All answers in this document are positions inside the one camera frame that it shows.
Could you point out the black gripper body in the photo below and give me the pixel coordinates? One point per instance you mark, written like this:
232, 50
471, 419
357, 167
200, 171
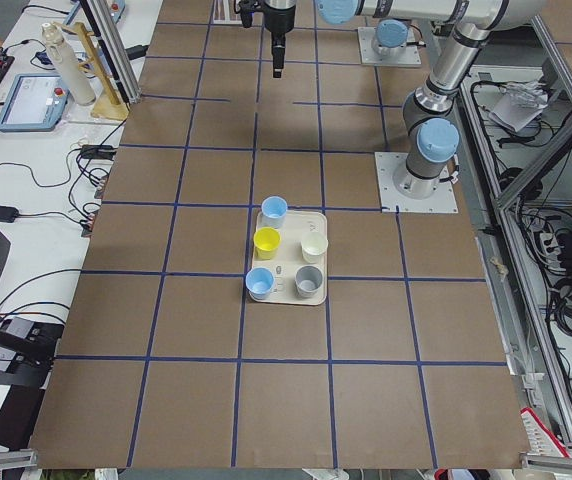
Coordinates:
279, 22

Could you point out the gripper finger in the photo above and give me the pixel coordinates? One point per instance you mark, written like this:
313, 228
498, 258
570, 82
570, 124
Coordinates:
278, 49

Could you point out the light blue cup near centre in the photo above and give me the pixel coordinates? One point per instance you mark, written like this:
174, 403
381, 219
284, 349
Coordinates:
274, 210

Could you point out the yellow plastic cup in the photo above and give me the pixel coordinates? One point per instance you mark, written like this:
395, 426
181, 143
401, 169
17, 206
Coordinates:
266, 242

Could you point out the cream white plastic cup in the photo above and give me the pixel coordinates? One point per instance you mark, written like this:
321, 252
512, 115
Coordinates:
314, 246

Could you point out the grey plastic cup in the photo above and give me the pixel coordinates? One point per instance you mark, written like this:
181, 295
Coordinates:
309, 280

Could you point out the light blue cup far end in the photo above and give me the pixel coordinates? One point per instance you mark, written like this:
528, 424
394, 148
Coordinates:
259, 282

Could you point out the wooden mug tree stand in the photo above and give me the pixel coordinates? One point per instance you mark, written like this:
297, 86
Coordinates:
108, 104

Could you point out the beige water bottle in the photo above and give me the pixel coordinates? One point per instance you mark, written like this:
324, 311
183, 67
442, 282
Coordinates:
65, 62

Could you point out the blue teach pendant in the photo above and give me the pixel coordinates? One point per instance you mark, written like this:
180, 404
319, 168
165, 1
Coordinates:
35, 103

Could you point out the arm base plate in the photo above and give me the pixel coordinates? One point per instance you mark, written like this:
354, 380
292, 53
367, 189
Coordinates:
374, 54
401, 192

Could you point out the aluminium frame post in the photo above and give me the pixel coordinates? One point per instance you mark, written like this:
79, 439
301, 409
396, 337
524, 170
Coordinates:
102, 24

